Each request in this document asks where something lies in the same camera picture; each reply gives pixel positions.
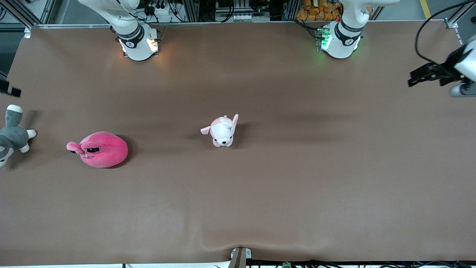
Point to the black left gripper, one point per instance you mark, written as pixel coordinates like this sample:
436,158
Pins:
450,64

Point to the round hot pink plush toy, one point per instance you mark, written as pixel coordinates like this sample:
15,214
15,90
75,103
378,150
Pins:
108,149

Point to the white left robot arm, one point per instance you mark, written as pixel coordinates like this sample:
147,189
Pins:
342,41

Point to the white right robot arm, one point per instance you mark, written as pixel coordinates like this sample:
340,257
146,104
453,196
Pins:
135,41

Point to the grey white plush husky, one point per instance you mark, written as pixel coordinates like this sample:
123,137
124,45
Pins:
13,137

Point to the orange items bin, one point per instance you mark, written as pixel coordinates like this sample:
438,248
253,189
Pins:
318,9

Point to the white power strip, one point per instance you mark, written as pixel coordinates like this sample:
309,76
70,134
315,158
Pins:
245,17

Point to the pale pink white plush dog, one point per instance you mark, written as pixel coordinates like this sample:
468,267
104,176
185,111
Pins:
221,130

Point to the aluminium frame profile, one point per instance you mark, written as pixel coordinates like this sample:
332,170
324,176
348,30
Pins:
459,15
22,11

